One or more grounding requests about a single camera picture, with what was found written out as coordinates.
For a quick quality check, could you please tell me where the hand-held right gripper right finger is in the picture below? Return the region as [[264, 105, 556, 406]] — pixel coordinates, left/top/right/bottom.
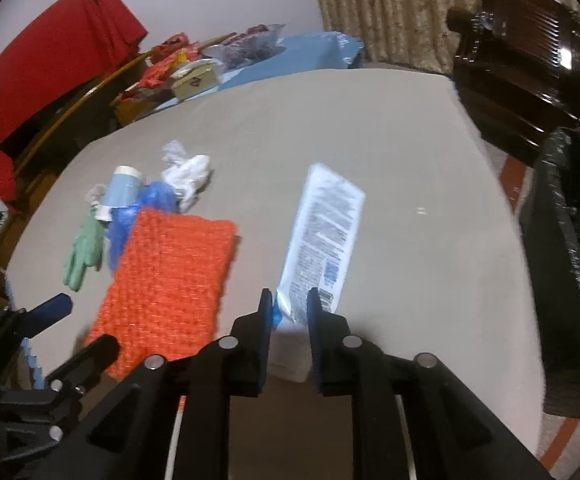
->
[[306, 287, 556, 480]]

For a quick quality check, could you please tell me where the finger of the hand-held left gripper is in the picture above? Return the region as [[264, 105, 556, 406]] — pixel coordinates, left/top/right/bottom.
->
[[0, 334, 120, 462], [0, 293, 74, 362]]

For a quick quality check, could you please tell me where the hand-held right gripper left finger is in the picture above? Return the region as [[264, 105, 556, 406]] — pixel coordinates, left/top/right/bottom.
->
[[30, 288, 275, 480]]

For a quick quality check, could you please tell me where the white printed tube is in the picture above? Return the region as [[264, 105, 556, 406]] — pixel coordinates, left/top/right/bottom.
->
[[270, 162, 367, 383]]

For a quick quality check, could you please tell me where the orange knitted cloth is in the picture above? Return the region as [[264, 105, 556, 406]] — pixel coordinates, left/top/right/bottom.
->
[[84, 210, 238, 380]]

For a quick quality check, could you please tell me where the bin with black bag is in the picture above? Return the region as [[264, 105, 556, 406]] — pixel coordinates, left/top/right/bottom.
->
[[519, 127, 580, 423]]

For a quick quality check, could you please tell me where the green glove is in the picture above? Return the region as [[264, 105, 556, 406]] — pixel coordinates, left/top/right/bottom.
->
[[64, 207, 105, 292]]

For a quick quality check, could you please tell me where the blue plastic wrapper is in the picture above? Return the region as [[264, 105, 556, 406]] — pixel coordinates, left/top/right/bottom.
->
[[106, 181, 178, 273]]

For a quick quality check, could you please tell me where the light blue bottle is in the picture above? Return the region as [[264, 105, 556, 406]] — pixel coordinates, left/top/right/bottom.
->
[[97, 164, 144, 221]]

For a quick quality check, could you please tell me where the wooden television cabinet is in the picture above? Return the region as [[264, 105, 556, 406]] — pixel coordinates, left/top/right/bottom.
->
[[0, 32, 238, 301]]

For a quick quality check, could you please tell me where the white crumpled tissue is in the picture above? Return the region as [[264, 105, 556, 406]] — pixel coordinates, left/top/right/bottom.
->
[[161, 140, 215, 212]]

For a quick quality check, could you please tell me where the black television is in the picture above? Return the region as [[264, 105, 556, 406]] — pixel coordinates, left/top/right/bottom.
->
[[0, 115, 53, 162]]

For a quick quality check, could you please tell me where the beige tissue box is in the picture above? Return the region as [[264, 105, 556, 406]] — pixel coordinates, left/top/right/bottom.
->
[[171, 62, 221, 101]]

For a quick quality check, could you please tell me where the red cloth cover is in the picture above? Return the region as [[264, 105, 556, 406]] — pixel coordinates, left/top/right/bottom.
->
[[0, 0, 149, 213]]

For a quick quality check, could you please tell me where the glass fruit bowl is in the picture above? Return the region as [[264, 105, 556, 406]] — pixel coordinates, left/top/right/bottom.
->
[[205, 23, 291, 68]]

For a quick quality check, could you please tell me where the red snack packet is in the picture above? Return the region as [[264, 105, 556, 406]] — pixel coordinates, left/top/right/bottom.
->
[[120, 47, 205, 103]]

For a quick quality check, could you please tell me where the blue tablecloth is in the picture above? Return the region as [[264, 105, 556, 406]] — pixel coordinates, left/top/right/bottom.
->
[[217, 31, 364, 86]]

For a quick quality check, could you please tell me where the red apple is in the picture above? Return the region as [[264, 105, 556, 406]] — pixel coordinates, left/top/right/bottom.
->
[[230, 34, 257, 57], [248, 25, 275, 46]]

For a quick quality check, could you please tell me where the red plastic bag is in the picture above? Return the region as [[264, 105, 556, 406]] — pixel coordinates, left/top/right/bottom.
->
[[152, 32, 191, 58]]

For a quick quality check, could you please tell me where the dark wooden armchair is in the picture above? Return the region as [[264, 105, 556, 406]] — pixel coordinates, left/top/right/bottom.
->
[[445, 0, 580, 171]]

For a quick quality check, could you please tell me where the beige patterned curtain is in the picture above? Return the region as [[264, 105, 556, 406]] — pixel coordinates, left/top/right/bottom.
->
[[309, 0, 580, 81]]

